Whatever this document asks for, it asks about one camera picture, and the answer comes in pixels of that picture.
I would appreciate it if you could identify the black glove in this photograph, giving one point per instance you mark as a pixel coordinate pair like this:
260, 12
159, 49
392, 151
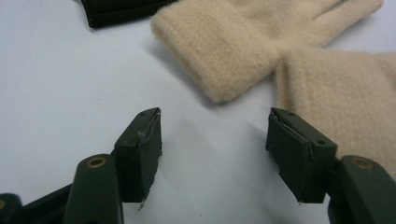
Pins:
121, 11

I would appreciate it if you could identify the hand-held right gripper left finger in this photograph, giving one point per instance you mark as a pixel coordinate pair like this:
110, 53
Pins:
138, 161

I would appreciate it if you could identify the beige knitted glove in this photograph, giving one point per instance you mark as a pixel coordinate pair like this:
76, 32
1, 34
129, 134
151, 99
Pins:
342, 102
224, 46

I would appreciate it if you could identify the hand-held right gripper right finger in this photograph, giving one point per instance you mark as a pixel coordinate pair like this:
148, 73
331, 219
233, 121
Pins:
299, 155

